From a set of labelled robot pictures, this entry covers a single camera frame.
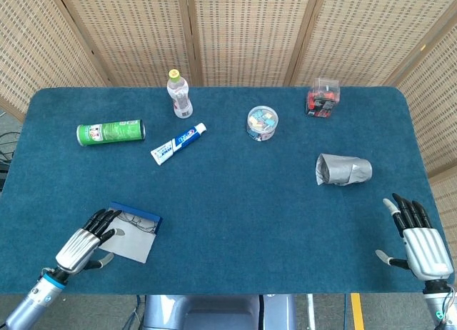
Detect white table leg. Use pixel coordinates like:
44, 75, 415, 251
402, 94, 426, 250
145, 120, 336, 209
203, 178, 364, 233
306, 294, 317, 330

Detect woven wooden folding screen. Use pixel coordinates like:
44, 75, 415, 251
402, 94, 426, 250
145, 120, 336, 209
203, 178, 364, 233
0, 0, 457, 252

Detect blue table cloth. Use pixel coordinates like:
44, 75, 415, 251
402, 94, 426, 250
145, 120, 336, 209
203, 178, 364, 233
0, 86, 454, 296

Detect clear drink bottle yellow cap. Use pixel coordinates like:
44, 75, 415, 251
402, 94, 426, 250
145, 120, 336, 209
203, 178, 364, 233
166, 69, 194, 119

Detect blue cardboard glasses case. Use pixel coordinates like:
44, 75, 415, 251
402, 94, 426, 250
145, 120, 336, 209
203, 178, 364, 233
98, 201, 164, 264

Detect blue white toothpaste tube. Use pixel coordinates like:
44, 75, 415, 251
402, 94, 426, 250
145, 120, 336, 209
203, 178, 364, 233
150, 122, 208, 166

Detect round clear binder clip jar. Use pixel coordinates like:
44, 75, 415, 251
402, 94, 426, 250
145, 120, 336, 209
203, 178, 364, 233
246, 106, 279, 143

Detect green chip can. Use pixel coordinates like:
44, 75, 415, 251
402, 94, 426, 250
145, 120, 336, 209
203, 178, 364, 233
76, 119, 146, 147

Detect blue cable bundle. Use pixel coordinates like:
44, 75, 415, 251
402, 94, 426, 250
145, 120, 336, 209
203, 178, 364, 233
124, 294, 147, 330

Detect grey garbage bag roll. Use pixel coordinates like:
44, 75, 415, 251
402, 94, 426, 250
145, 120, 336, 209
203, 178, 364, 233
315, 153, 373, 187

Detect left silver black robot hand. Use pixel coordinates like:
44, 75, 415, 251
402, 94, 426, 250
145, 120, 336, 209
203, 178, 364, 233
55, 208, 122, 276

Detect black floor cables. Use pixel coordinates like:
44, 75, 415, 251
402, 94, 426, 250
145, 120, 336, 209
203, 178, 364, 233
0, 129, 21, 163

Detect thin-framed eyeglasses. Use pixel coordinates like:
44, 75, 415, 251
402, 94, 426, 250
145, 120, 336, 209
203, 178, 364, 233
117, 211, 158, 234

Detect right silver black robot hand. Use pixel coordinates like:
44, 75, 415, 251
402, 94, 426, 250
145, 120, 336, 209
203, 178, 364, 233
375, 193, 454, 281

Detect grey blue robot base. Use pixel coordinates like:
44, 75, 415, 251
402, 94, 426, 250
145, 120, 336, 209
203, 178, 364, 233
142, 294, 297, 330

